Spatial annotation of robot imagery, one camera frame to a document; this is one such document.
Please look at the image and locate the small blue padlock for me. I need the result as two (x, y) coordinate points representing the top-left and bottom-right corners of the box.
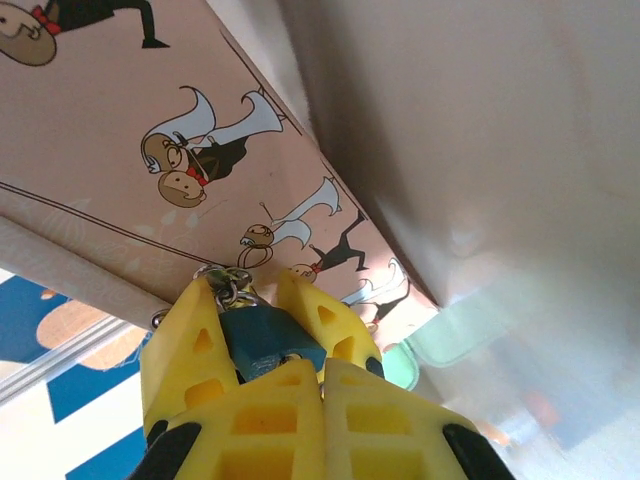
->
(212, 279), (327, 386)

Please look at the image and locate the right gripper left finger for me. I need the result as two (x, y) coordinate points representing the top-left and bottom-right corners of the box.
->
(132, 359), (326, 480)

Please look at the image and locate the mint green fabric bag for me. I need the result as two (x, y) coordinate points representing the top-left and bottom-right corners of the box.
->
(382, 304), (501, 392)

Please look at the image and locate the pink wedding couple box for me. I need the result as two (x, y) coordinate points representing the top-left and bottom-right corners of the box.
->
(0, 0), (441, 334)

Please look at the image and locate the aluminium frame post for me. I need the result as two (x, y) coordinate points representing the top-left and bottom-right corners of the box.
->
(0, 319), (132, 402)

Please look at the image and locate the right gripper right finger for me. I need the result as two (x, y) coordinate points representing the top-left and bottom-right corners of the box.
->
(324, 359), (516, 480)

